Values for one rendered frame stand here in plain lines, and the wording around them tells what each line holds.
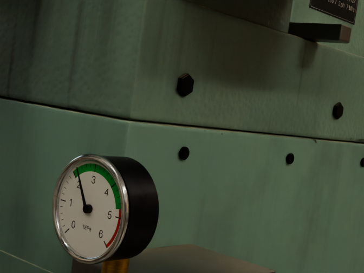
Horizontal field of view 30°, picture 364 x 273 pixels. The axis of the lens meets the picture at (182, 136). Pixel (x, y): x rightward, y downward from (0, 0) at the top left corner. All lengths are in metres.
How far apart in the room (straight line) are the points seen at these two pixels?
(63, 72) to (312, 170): 0.27
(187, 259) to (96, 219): 0.11
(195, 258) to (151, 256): 0.03
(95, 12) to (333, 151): 0.31
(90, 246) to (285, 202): 0.28
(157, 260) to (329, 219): 0.29
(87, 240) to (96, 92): 0.13
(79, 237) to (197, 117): 0.16
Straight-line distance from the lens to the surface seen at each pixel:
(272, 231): 0.63
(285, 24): 0.64
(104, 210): 0.38
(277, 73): 0.59
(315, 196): 0.68
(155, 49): 0.47
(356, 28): 0.95
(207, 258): 0.49
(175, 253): 0.49
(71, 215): 0.40
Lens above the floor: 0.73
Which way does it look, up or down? 3 degrees down
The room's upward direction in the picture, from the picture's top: 8 degrees clockwise
